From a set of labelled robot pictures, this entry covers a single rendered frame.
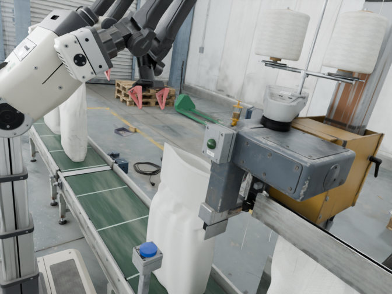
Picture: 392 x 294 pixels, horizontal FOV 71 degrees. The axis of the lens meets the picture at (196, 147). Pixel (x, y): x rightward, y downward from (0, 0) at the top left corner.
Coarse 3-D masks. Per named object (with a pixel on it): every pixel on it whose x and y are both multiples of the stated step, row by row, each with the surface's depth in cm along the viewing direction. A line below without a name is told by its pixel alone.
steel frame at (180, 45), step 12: (24, 0) 591; (24, 12) 598; (192, 12) 850; (24, 24) 607; (24, 36) 615; (180, 36) 885; (180, 48) 871; (180, 60) 887; (180, 72) 904; (168, 84) 941
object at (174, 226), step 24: (168, 144) 137; (168, 168) 137; (192, 168) 116; (168, 192) 134; (192, 192) 118; (168, 216) 125; (192, 216) 119; (168, 240) 125; (192, 240) 114; (168, 264) 127; (192, 264) 117; (168, 288) 132; (192, 288) 122
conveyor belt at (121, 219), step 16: (80, 176) 223; (96, 176) 227; (112, 176) 232; (80, 192) 202; (96, 192) 205; (112, 192) 209; (128, 192) 212; (96, 208) 187; (112, 208) 190; (128, 208) 193; (144, 208) 196; (96, 224) 172; (112, 224) 175; (128, 224) 178; (144, 224) 180; (112, 240) 161; (128, 240) 164; (144, 240) 166; (128, 256) 152; (128, 272) 142; (160, 288) 136; (208, 288) 141
